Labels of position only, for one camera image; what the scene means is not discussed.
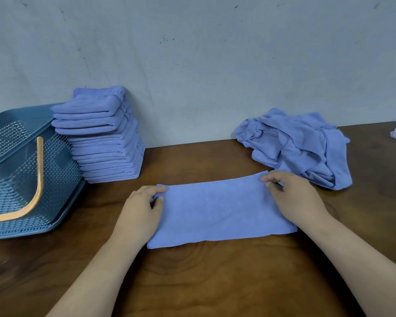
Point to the person's right hand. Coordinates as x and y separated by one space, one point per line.
296 198

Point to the person's left hand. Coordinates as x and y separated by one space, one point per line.
138 217

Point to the person's left thumb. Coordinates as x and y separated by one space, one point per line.
157 205

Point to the person's right thumb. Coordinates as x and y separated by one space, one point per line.
274 190

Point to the blue cloth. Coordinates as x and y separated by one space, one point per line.
217 209

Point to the person's left forearm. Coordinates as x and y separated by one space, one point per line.
92 277

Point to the person's right forearm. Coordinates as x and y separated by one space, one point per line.
359 264

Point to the pile of crumpled blue cloths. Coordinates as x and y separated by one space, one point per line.
297 146

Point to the stack of folded blue cloths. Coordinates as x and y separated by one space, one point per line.
100 135

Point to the blue perforated plastic basket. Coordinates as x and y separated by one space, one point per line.
26 171

